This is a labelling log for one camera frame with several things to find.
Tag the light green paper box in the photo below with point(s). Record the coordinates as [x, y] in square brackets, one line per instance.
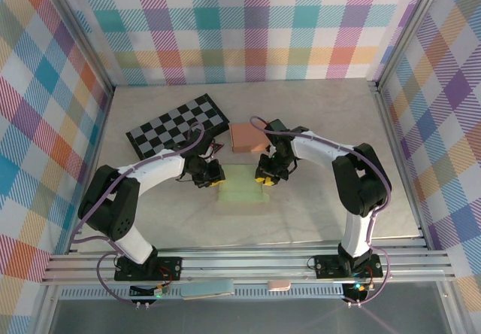
[240, 187]

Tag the orange paper box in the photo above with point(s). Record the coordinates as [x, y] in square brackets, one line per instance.
[246, 138]

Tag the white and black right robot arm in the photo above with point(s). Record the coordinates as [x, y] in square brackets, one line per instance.
[323, 151]

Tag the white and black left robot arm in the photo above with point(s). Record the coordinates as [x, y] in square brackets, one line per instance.
[158, 170]

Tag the black triangle block, red mark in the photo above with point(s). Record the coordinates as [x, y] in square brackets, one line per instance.
[218, 146]

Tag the black and grey checkerboard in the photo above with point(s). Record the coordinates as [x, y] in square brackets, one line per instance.
[176, 123]

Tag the small pink flat piece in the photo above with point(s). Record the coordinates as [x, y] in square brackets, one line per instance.
[279, 285]

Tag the grey-blue flat strip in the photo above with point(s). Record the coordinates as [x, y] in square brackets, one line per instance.
[206, 289]

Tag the small black control board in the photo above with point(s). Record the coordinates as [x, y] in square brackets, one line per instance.
[357, 289]
[146, 292]

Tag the aluminium frame rail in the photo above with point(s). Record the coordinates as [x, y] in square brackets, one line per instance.
[244, 264]

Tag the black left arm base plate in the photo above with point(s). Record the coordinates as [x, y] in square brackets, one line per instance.
[169, 268]

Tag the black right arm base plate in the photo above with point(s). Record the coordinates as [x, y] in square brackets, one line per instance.
[327, 266]

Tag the aluminium side rail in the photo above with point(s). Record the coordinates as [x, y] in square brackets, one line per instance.
[389, 123]

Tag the aluminium frame post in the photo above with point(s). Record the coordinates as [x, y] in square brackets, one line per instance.
[79, 29]
[409, 29]

